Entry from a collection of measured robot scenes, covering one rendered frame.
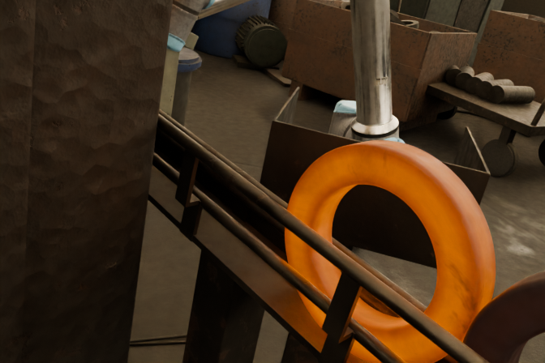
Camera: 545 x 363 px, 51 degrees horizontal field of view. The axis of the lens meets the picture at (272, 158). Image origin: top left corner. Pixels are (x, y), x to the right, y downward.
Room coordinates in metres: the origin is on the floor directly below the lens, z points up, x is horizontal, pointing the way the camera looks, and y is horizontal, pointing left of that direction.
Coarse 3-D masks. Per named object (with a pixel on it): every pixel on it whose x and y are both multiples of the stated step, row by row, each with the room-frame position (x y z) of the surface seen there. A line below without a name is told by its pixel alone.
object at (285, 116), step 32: (288, 128) 0.65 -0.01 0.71; (288, 160) 0.65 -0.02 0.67; (480, 160) 0.68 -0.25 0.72; (288, 192) 0.65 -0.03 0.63; (352, 192) 0.64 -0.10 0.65; (384, 192) 0.64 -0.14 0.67; (480, 192) 0.63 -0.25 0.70; (352, 224) 0.64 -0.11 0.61; (384, 224) 0.64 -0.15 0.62; (416, 224) 0.63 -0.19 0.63; (416, 256) 0.63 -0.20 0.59; (288, 352) 0.72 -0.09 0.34
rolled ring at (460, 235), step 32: (320, 160) 0.45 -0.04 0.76; (352, 160) 0.43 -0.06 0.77; (384, 160) 0.41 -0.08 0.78; (416, 160) 0.40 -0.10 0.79; (320, 192) 0.44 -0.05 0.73; (416, 192) 0.39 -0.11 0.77; (448, 192) 0.38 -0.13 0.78; (320, 224) 0.45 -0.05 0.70; (448, 224) 0.37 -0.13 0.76; (480, 224) 0.37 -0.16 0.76; (288, 256) 0.45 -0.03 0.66; (320, 256) 0.44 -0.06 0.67; (448, 256) 0.36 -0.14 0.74; (480, 256) 0.36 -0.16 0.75; (320, 288) 0.43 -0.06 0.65; (448, 288) 0.36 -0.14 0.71; (480, 288) 0.35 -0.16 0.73; (320, 320) 0.42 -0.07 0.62; (384, 320) 0.40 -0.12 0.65; (448, 320) 0.35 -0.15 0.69; (352, 352) 0.40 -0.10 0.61; (416, 352) 0.36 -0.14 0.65
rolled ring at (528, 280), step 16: (544, 272) 0.34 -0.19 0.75; (512, 288) 0.33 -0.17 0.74; (528, 288) 0.32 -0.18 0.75; (544, 288) 0.32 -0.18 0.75; (496, 304) 0.33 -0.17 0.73; (512, 304) 0.33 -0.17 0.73; (528, 304) 0.32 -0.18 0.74; (544, 304) 0.31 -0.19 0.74; (480, 320) 0.34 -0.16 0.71; (496, 320) 0.33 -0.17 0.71; (512, 320) 0.32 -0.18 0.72; (528, 320) 0.32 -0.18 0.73; (544, 320) 0.31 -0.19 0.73; (480, 336) 0.33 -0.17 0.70; (496, 336) 0.33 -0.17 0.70; (512, 336) 0.32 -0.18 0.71; (528, 336) 0.32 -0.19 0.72; (480, 352) 0.33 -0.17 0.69; (496, 352) 0.32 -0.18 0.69; (512, 352) 0.32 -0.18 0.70
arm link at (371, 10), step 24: (360, 0) 1.64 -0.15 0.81; (384, 0) 1.65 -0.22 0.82; (360, 24) 1.66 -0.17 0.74; (384, 24) 1.66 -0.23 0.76; (360, 48) 1.67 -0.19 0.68; (384, 48) 1.67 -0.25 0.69; (360, 72) 1.69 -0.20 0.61; (384, 72) 1.68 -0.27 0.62; (360, 96) 1.70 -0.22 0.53; (384, 96) 1.69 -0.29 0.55; (360, 120) 1.72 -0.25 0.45; (384, 120) 1.70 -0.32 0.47
